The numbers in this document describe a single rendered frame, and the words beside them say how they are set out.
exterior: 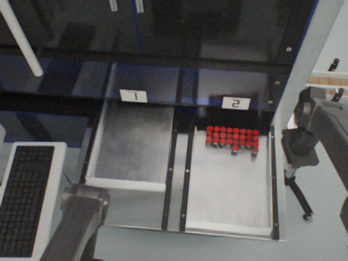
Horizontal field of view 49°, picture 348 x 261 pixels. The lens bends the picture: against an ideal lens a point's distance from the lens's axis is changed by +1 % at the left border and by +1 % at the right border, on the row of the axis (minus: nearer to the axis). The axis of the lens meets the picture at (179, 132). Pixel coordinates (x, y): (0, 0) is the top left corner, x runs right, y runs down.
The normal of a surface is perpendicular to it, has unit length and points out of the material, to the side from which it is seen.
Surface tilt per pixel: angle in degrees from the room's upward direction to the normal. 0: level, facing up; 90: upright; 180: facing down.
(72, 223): 41
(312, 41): 90
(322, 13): 90
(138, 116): 0
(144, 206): 0
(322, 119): 77
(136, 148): 0
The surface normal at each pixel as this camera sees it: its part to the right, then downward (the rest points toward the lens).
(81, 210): 0.20, -0.92
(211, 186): 0.00, -0.51
